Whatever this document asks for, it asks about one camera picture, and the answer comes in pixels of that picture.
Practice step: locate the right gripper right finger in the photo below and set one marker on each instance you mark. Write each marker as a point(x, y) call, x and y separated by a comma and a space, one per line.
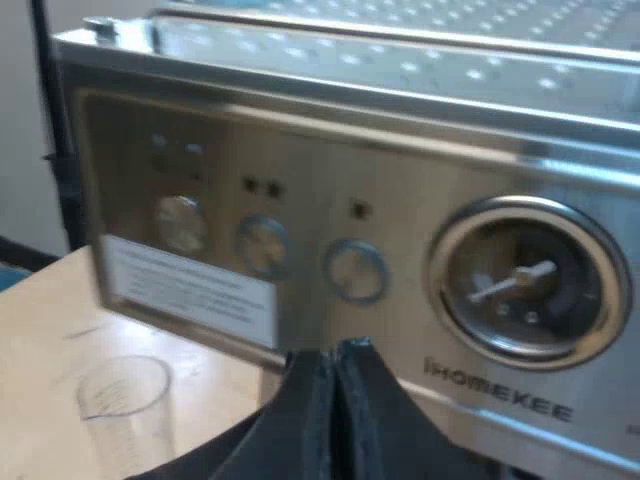
point(395, 430)

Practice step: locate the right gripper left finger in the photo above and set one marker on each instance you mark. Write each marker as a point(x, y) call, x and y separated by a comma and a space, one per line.
point(280, 425)

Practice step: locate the steel espresso machine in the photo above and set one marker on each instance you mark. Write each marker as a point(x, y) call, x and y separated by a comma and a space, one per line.
point(390, 165)

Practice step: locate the clear measuring glass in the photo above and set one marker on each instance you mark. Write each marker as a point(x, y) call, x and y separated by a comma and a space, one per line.
point(131, 407)

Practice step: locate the black tripod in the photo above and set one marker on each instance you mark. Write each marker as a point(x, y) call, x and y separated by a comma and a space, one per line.
point(55, 115)

